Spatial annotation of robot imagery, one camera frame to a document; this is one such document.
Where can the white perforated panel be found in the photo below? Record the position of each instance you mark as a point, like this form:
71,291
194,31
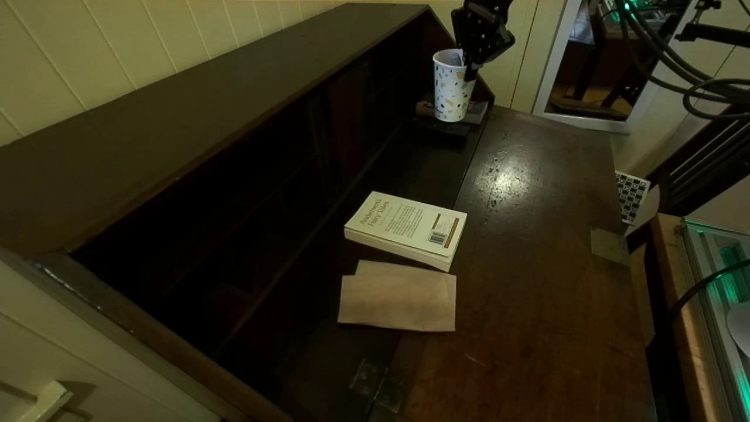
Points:
632,196

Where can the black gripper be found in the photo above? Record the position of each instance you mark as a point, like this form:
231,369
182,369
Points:
481,20

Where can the dark wooden secretary desk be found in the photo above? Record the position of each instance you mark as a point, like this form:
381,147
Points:
155,148

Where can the white paperback book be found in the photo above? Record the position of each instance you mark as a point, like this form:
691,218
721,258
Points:
406,226

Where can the polka dot paper cup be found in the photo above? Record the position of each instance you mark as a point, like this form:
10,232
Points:
452,89

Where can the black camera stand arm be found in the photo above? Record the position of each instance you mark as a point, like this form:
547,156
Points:
718,33

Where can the brass desk hinge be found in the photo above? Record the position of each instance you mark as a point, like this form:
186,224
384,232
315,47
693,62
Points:
379,385

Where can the small beige paper note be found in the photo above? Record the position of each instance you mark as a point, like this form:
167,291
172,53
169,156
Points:
607,245

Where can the green lit control box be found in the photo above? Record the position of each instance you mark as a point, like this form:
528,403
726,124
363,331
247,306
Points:
727,266

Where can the dark wooden bed frame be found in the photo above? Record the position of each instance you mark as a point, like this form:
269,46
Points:
706,165

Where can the brown paper envelope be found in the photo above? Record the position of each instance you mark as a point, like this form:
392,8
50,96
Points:
399,301

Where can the wooden side table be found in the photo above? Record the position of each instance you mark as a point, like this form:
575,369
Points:
672,330

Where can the black flat case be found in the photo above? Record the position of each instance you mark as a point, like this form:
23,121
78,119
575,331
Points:
442,130

